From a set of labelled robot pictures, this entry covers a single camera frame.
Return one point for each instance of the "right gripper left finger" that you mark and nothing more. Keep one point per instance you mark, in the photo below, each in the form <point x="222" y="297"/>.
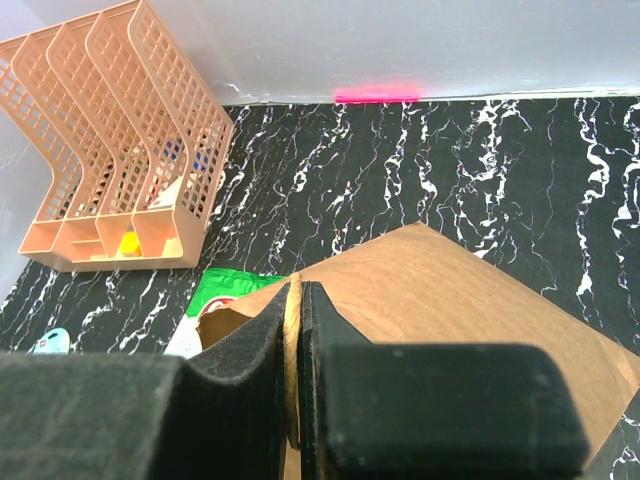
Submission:
<point x="218" y="415"/>

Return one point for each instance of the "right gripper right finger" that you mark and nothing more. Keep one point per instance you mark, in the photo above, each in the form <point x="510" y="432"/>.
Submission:
<point x="429" y="410"/>

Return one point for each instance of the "brown paper bag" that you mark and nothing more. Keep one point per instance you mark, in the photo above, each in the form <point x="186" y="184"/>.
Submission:
<point x="413" y="285"/>

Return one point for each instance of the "green chips bag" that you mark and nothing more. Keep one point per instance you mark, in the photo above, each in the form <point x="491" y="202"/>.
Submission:
<point x="220" y="286"/>

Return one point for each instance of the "light blue packaged tool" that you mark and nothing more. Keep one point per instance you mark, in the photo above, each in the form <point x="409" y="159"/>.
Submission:
<point x="55" y="341"/>

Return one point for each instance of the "yellow sticky note block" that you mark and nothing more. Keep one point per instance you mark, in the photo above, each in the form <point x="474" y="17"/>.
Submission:
<point x="130" y="245"/>

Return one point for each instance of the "peach desk file organizer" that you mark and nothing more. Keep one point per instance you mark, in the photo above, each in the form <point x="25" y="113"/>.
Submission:
<point x="132" y="135"/>

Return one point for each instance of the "pink tape strip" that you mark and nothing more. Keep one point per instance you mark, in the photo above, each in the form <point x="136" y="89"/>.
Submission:
<point x="376" y="95"/>

